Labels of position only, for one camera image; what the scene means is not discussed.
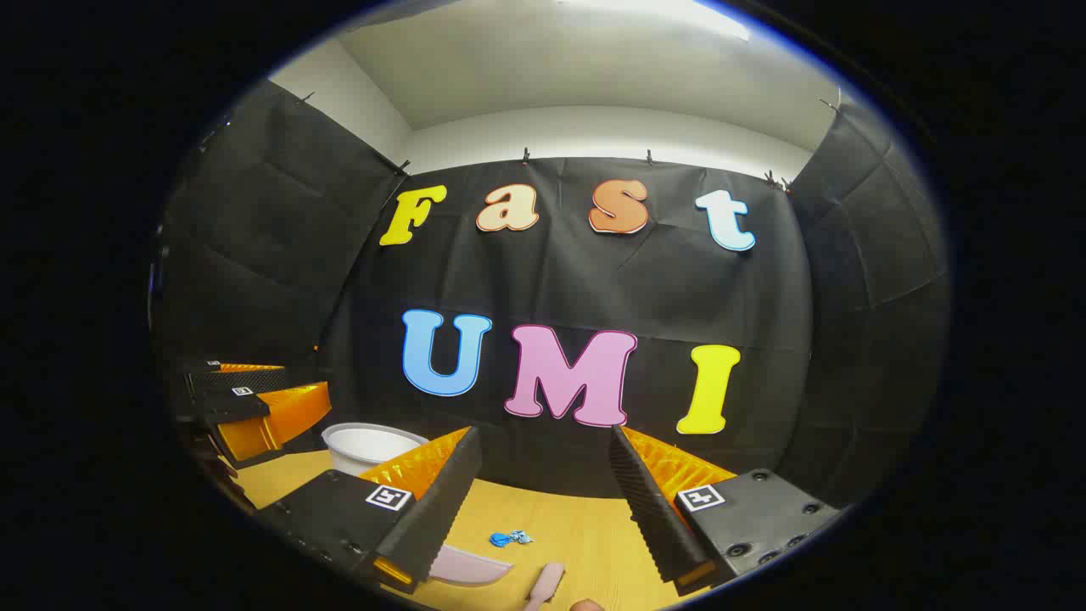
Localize wooden desktop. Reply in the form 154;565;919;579
229;450;722;611

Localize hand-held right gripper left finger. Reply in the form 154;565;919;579
255;426;483;595

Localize lilac plastic dustpan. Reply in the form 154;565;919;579
428;545;514;588

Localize white ribbed garbage bin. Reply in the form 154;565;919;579
321;422;432;476

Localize lilac small broom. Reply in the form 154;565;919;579
523;563;566;611

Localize row of black cloth clips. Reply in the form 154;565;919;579
297;92;841;192

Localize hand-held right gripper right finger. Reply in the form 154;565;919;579
609;424;841;597

